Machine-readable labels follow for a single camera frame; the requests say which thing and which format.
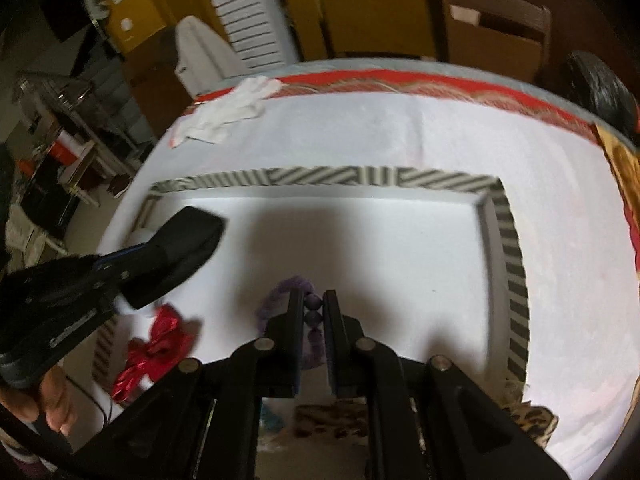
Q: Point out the leopard print hair bow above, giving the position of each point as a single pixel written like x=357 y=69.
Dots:
x=537 y=420

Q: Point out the orange red floral cloth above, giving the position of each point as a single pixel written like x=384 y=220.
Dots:
x=625 y=175

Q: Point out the black plastic bag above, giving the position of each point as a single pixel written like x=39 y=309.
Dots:
x=600 y=85

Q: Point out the red box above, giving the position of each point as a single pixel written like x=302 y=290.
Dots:
x=62 y=152

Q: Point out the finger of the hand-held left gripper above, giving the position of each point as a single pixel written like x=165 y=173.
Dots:
x=175 y=250

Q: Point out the white louvered door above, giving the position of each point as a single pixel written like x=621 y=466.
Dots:
x=245 y=10

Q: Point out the white jacket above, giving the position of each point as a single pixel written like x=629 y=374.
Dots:
x=200 y=55

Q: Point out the metal stair railing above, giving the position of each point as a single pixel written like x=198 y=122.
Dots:
x=55 y=95

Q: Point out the red ribbon bow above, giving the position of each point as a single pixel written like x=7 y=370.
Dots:
x=155 y=345

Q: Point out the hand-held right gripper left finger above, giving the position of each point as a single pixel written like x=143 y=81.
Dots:
x=285 y=340

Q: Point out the striped cardboard box tray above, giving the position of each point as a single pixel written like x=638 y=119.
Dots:
x=375 y=260

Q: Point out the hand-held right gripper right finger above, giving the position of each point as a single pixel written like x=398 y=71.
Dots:
x=340 y=345

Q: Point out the person's left hand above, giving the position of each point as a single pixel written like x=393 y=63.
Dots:
x=50 y=400

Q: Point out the round white wall plate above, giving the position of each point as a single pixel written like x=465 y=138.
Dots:
x=126 y=24

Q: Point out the small side table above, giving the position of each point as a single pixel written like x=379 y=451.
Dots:
x=75 y=170

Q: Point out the yellow wooden board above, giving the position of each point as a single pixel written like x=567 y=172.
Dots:
x=375 y=15

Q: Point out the white gloves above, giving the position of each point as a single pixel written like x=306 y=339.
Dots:
x=225 y=105

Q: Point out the dark wooden chair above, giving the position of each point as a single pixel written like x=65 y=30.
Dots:
x=495 y=20

